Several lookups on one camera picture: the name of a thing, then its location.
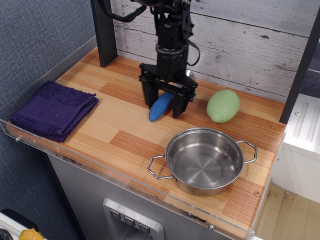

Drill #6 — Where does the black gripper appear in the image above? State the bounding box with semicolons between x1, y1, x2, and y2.
139;51;193;119

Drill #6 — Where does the blue handled metal spoon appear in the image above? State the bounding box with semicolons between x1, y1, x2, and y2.
148;70;198;122

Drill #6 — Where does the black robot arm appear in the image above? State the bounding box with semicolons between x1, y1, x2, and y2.
130;0;198;119

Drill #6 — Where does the green toy fruit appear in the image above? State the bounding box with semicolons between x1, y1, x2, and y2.
206;89;240;123

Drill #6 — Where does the stainless steel pot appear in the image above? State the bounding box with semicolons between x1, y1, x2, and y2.
162;127;258;196

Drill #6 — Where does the purple folded towel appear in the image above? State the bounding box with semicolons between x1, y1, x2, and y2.
9;81;99;143

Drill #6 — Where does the grey metal cabinet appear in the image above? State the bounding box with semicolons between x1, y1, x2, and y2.
49;155;227;240

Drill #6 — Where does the silver dispenser button panel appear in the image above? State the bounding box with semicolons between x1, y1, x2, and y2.
103;197;165;240

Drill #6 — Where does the white ribbed appliance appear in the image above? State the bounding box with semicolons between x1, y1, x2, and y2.
270;94;320;203

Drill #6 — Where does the yellow object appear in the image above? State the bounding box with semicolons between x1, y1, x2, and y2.
18;228;45;240

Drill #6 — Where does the black cable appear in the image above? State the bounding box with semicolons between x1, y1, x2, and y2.
100;0;201;67

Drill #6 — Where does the black vertical post left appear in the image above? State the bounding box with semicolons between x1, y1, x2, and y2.
90;0;118;68

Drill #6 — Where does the black vertical post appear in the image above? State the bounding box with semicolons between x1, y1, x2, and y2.
90;0;118;68
279;9;320;124

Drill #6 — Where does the clear acrylic guard rail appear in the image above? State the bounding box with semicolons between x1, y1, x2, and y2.
0;48;285;240

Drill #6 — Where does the black vertical post right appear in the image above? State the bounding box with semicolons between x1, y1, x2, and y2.
279;9;320;124

